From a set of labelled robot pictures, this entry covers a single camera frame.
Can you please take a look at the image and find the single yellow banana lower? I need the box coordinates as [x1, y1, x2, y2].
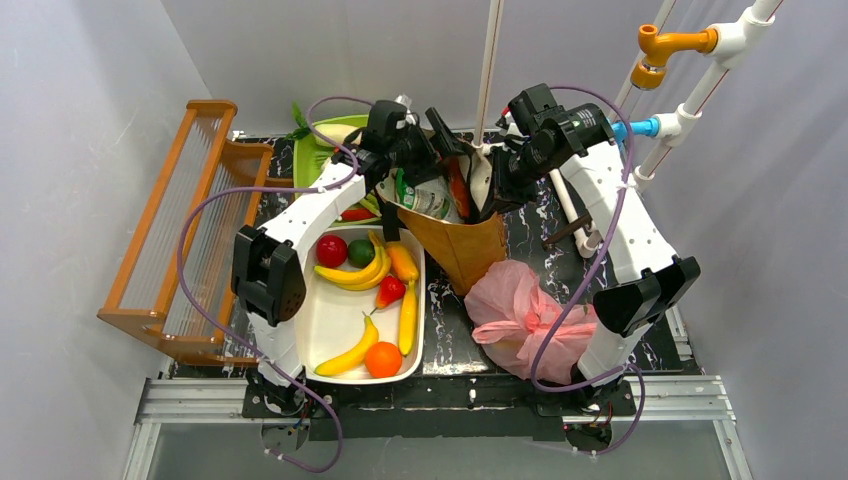
[314, 315, 379, 377]

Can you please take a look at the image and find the pink plastic grocery bag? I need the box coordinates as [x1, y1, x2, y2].
[465, 260, 599, 385]

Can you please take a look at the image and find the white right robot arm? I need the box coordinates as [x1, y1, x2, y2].
[493, 83, 701, 393]

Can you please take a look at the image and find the white fruit tray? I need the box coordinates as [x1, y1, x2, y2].
[294, 228, 426, 386]

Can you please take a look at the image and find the yellow banana by bag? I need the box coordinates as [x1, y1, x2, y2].
[397, 280, 418, 356]

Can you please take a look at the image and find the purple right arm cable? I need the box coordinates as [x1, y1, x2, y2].
[528, 84, 647, 458]

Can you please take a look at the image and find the green lime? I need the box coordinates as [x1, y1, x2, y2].
[347, 239, 376, 269]

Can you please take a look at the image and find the orange mango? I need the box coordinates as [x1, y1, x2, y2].
[386, 241, 420, 283]

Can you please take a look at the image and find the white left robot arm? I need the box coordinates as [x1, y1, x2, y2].
[231, 100, 460, 388]

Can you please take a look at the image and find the red apple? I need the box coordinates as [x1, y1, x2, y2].
[315, 234, 348, 269]

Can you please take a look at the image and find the red chili pepper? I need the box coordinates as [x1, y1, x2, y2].
[341, 207, 377, 222]

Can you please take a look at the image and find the aluminium base frame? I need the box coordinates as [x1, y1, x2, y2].
[122, 142, 753, 480]

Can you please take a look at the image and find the orange faucet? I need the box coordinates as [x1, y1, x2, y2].
[630, 24, 719, 90]

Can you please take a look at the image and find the white radish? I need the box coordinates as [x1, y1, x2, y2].
[313, 123, 361, 148]

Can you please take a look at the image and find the wooden rack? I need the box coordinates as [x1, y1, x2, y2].
[97, 100, 293, 367]

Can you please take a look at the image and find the green chips bag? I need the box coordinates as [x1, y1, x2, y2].
[395, 169, 461, 223]

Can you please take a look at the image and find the orange fruit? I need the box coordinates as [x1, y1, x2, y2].
[364, 342, 404, 378]

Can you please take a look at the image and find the orange candy bag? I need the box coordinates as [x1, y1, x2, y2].
[447, 157, 471, 220]

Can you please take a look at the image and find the brown paper bag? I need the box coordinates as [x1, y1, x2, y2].
[376, 174, 507, 296]

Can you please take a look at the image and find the yellow banana bunch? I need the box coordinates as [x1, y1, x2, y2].
[314, 230, 391, 291]

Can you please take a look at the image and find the blue faucet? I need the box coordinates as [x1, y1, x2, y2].
[611, 117, 660, 142]

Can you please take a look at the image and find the white pipe frame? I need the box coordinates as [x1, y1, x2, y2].
[537, 1, 781, 264]

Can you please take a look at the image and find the green vegetable tray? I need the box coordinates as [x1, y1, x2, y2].
[293, 114, 379, 226]

